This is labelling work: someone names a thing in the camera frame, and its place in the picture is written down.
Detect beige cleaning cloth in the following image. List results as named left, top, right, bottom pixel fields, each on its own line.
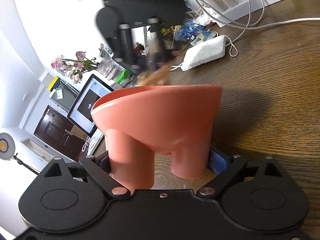
left=137, top=64, right=171, bottom=86

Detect orange footed bowl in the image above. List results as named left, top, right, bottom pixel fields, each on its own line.
left=91, top=85, right=222, bottom=191

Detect black yellow package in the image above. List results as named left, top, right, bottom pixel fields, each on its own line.
left=161, top=25, right=181, bottom=42

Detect blue plastic packet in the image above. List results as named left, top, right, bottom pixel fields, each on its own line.
left=175, top=20, right=218, bottom=46

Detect pink flowers in vase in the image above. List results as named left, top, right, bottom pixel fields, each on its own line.
left=51, top=51, right=100, bottom=84

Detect white sponge block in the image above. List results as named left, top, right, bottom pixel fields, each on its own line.
left=181, top=35, right=227, bottom=72

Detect silver laptop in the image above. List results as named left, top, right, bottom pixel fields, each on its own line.
left=67, top=74, right=114, bottom=155

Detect dark entrance door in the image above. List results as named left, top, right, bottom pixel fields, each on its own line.
left=34, top=105, right=85, bottom=161

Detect studio light on stand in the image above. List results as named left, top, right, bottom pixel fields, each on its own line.
left=0, top=133, right=39, bottom=174

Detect white charging cable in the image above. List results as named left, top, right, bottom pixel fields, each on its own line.
left=170, top=0, right=320, bottom=71

